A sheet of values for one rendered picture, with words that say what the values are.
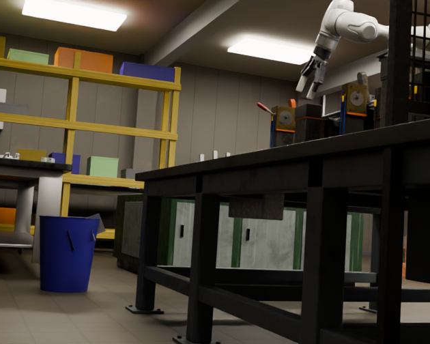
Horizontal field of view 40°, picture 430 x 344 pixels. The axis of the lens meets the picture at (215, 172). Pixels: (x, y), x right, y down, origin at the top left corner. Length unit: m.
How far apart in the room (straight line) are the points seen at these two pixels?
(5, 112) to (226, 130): 4.12
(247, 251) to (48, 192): 1.50
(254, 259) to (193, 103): 5.71
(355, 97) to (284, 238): 2.36
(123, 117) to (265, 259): 5.43
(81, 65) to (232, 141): 3.57
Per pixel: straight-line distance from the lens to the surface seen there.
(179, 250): 4.23
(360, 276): 3.65
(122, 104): 9.51
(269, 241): 4.52
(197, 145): 9.81
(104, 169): 7.26
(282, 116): 2.94
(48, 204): 4.33
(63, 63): 7.37
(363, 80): 2.43
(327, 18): 2.55
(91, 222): 3.67
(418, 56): 1.84
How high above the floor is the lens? 0.48
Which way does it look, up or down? 5 degrees up
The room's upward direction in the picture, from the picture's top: 4 degrees clockwise
